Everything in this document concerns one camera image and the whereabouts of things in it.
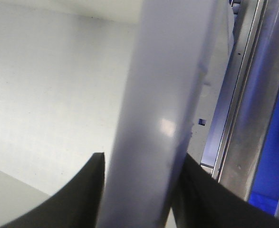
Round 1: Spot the white plastic tote bin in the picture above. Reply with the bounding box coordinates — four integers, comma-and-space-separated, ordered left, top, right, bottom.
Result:
0, 0, 236, 228

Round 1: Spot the silver shelf divider rail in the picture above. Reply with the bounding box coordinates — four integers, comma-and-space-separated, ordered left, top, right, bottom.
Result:
202, 0, 279, 200

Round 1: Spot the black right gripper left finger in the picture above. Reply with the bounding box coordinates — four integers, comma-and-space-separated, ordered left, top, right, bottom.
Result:
1, 152, 105, 228

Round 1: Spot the blue bin right shelf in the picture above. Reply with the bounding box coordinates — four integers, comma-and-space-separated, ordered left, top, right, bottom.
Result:
249, 95, 279, 216

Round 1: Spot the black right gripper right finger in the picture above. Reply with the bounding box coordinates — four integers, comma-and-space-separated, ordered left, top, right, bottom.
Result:
172, 155, 279, 228

